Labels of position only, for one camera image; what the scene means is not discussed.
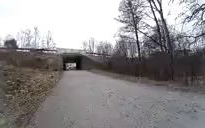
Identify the brown bare bushes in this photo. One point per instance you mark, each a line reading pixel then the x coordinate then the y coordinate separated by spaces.
pixel 156 66

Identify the dry grass verge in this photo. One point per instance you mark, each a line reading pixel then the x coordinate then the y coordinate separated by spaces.
pixel 146 81

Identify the grey asphalt path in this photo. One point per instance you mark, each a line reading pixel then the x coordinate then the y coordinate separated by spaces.
pixel 90 100

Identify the distant bare trees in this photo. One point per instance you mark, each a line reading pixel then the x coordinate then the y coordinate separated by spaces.
pixel 26 39

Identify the dry grass embankment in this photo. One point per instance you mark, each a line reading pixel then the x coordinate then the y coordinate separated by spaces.
pixel 20 86

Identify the concrete underpass bridge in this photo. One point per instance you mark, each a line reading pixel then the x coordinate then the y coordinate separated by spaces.
pixel 71 58

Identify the row of bare trees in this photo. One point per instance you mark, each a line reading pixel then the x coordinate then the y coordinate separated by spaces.
pixel 156 30

